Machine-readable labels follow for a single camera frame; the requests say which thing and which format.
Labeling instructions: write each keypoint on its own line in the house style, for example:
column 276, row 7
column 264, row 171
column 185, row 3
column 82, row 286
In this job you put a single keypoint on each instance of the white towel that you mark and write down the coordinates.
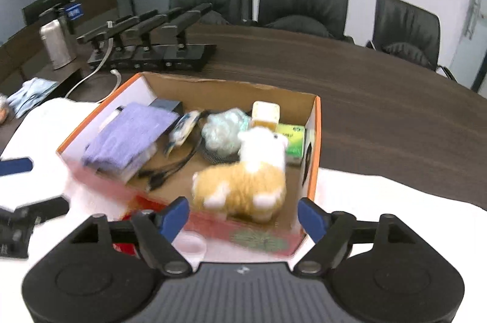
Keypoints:
column 380, row 212

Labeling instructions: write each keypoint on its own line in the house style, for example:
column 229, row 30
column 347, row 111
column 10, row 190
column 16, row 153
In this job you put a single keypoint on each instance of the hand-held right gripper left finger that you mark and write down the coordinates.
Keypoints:
column 175, row 218

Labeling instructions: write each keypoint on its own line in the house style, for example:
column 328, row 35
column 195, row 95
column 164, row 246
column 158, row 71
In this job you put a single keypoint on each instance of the crinkled clear plastic bag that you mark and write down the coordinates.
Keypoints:
column 220, row 129

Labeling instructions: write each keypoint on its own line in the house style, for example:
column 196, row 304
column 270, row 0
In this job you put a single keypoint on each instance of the yellow box with pale lid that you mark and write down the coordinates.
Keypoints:
column 266, row 114

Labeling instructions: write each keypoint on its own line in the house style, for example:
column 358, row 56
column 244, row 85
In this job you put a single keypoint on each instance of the steel thermos jug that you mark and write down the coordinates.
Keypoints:
column 57, row 45

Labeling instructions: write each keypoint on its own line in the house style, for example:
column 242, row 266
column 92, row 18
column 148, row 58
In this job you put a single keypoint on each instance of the clear plastic packet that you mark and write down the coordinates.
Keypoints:
column 182, row 133

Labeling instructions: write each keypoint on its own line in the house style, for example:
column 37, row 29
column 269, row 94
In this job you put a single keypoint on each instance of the black conference microphone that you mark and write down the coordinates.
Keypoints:
column 186, row 17
column 133, row 27
column 102, row 32
column 158, row 22

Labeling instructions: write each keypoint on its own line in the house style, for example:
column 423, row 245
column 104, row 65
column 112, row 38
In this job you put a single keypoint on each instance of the red artificial rose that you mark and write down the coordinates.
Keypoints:
column 125, row 249

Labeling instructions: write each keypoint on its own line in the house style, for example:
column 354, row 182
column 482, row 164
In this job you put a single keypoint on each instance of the blue desk name plate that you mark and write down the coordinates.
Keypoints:
column 74, row 11

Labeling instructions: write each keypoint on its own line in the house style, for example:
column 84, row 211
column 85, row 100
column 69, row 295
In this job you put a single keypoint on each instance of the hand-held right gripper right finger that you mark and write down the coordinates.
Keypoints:
column 312, row 218

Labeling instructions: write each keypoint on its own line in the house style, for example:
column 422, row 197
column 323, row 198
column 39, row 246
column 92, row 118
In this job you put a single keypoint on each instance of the white round jar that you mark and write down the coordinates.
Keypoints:
column 192, row 243

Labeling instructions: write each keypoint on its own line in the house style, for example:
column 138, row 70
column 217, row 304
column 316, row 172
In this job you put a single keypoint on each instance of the dark grey small box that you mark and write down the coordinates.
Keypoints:
column 165, row 106

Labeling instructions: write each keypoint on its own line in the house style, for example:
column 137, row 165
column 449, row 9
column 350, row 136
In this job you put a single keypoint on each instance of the small plastic snack bag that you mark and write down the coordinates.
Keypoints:
column 3, row 110

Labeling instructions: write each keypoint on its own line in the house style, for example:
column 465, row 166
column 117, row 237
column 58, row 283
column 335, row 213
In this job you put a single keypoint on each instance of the yellow white plush toy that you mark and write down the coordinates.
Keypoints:
column 243, row 182

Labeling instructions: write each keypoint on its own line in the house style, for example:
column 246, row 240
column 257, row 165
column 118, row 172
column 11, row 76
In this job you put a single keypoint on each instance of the red orange cardboard box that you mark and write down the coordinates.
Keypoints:
column 228, row 95

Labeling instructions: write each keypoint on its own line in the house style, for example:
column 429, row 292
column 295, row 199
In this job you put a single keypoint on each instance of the black monitor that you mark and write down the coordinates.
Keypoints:
column 45, row 11

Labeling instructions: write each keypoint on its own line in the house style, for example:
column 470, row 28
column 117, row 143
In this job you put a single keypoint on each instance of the light blue cloth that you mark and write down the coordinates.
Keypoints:
column 32, row 96

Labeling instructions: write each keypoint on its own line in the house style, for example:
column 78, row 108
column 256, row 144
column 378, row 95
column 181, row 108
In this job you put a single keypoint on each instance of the green tissue pack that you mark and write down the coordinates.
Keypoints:
column 293, row 140

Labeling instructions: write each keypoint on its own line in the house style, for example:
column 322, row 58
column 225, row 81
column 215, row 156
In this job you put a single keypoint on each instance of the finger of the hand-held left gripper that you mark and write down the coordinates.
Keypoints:
column 17, row 167
column 45, row 211

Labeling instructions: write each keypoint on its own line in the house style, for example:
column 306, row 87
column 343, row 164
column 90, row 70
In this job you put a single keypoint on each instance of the lavender cloth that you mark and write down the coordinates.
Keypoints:
column 129, row 133

